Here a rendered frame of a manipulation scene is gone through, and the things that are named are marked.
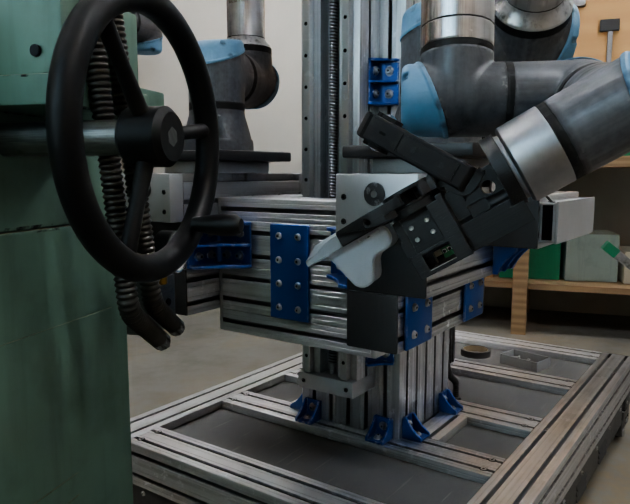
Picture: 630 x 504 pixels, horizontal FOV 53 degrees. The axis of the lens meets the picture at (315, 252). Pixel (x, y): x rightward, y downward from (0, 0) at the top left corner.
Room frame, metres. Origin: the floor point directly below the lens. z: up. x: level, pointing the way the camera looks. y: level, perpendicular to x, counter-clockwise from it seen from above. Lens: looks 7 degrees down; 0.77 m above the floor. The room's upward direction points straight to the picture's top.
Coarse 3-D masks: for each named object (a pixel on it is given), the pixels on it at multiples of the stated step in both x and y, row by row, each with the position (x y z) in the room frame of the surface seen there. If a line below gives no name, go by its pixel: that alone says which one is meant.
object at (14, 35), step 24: (0, 0) 0.66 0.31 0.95; (24, 0) 0.65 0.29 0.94; (48, 0) 0.64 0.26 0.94; (72, 0) 0.66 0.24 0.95; (0, 24) 0.66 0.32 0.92; (24, 24) 0.65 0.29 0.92; (48, 24) 0.64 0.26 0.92; (0, 48) 0.66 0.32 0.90; (24, 48) 0.65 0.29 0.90; (48, 48) 0.64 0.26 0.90; (0, 72) 0.66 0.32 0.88; (24, 72) 0.65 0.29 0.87; (48, 72) 0.64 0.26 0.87
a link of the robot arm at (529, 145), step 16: (528, 112) 0.56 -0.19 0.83; (496, 128) 0.57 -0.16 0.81; (512, 128) 0.55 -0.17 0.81; (528, 128) 0.54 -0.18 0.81; (544, 128) 0.53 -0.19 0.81; (512, 144) 0.54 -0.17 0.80; (528, 144) 0.54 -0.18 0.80; (544, 144) 0.53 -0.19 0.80; (560, 144) 0.53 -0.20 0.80; (512, 160) 0.54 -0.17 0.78; (528, 160) 0.53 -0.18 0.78; (544, 160) 0.53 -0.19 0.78; (560, 160) 0.53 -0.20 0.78; (528, 176) 0.54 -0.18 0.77; (544, 176) 0.54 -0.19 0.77; (560, 176) 0.54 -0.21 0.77; (528, 192) 0.55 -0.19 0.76; (544, 192) 0.55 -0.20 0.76
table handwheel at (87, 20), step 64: (128, 0) 0.58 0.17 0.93; (64, 64) 0.51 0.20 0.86; (128, 64) 0.59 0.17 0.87; (192, 64) 0.72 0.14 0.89; (0, 128) 0.67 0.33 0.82; (64, 128) 0.50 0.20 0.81; (128, 128) 0.61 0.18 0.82; (192, 128) 0.71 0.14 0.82; (64, 192) 0.51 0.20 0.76; (192, 192) 0.74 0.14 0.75; (128, 256) 0.57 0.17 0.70
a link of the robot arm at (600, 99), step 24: (576, 72) 0.59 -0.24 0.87; (600, 72) 0.54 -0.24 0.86; (624, 72) 0.52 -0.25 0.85; (552, 96) 0.56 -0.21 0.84; (576, 96) 0.54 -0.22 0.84; (600, 96) 0.52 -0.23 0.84; (624, 96) 0.52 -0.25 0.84; (552, 120) 0.54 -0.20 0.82; (576, 120) 0.53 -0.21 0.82; (600, 120) 0.52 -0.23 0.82; (624, 120) 0.52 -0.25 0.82; (576, 144) 0.53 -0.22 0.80; (600, 144) 0.53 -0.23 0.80; (624, 144) 0.53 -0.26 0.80; (576, 168) 0.54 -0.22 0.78
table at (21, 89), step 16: (0, 80) 0.63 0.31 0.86; (16, 80) 0.63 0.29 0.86; (32, 80) 0.62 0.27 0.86; (0, 96) 0.63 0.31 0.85; (16, 96) 0.63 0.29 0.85; (32, 96) 0.62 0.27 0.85; (144, 96) 0.78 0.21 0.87; (160, 96) 1.01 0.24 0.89; (16, 112) 0.71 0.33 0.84; (32, 112) 0.70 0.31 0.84
